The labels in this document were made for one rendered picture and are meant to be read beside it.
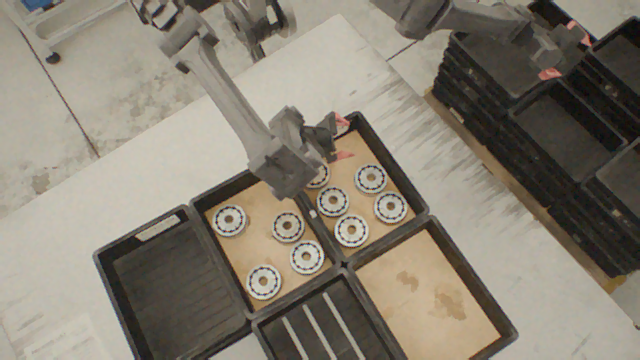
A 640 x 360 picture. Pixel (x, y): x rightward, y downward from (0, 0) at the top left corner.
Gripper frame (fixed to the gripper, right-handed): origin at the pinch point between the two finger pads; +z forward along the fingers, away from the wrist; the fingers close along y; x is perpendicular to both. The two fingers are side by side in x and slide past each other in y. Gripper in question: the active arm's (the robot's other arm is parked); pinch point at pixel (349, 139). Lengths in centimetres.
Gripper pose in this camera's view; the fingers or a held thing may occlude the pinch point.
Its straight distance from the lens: 140.0
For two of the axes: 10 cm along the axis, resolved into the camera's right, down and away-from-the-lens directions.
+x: -5.5, 2.8, 7.9
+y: -1.5, -9.6, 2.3
